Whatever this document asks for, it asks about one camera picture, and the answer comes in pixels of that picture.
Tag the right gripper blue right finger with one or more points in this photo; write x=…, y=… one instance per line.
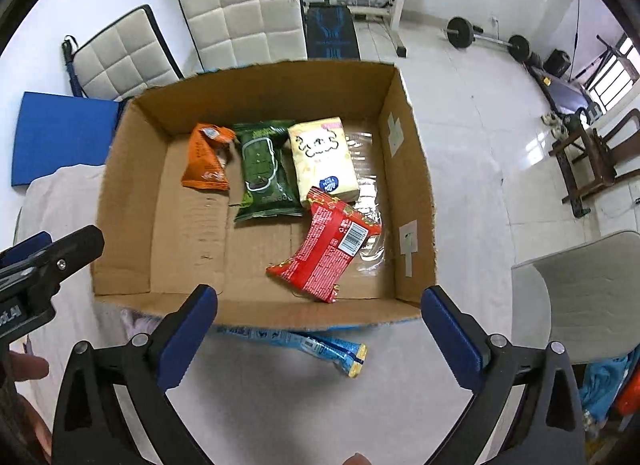
x=484, y=364

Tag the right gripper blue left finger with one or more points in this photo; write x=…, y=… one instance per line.
x=159, y=365

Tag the blue long snack packet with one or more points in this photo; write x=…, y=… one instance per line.
x=346, y=356

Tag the red snack packet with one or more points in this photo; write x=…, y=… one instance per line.
x=337, y=232

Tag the orange snack packet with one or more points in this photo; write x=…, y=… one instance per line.
x=208, y=152

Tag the green wet wipes pack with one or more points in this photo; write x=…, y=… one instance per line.
x=268, y=191

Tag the yellow tissue pack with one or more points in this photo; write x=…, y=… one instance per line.
x=322, y=160

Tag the person's left hand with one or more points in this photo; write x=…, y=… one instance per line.
x=25, y=436

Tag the grey plastic chair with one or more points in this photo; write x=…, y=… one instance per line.
x=586, y=297

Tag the blue foam mat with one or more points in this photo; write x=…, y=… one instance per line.
x=55, y=131

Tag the open cardboard box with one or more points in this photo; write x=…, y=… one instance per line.
x=162, y=239

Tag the dark wooden chair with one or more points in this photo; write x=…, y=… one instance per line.
x=586, y=143

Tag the white padded chair left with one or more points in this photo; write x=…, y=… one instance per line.
x=123, y=60

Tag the white padded chair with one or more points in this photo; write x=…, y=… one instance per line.
x=123, y=60
x=237, y=33

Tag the barbell on floor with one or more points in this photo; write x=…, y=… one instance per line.
x=461, y=34

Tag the white padded chair right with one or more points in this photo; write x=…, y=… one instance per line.
x=237, y=33

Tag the black bench pad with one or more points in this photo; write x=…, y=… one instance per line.
x=331, y=33

